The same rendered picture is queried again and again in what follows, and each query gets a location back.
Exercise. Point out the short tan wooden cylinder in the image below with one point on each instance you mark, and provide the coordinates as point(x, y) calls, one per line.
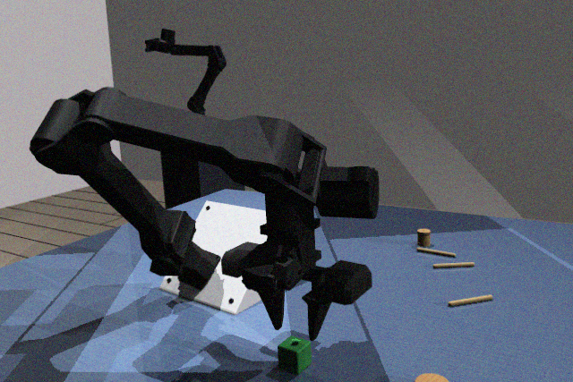
point(423, 238)

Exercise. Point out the thin wooden stick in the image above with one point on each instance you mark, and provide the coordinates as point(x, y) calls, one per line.
point(437, 252)
point(465, 264)
point(471, 300)

